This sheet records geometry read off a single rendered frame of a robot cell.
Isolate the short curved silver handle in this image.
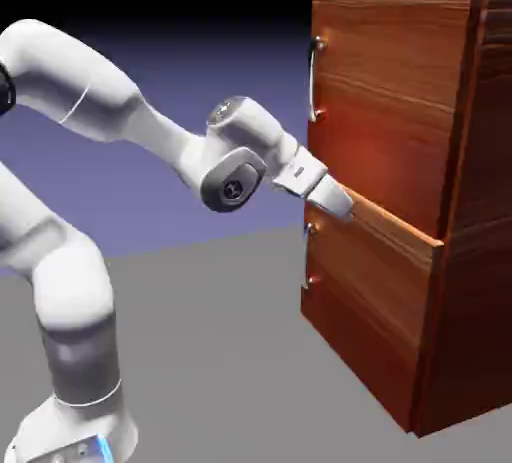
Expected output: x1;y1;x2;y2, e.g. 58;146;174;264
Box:
302;222;321;291

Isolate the short wooden cabinet door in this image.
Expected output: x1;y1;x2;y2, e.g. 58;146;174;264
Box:
299;186;445;433

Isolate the reddish brown wooden cabinet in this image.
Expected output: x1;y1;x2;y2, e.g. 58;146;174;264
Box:
299;0;512;439

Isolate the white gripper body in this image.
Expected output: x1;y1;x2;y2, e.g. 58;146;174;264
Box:
304;173;356;224

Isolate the long curved silver handle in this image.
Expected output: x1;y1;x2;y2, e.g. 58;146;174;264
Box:
306;35;328;124

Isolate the tall wooden cabinet door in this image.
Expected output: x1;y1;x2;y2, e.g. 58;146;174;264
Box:
306;0;494;240

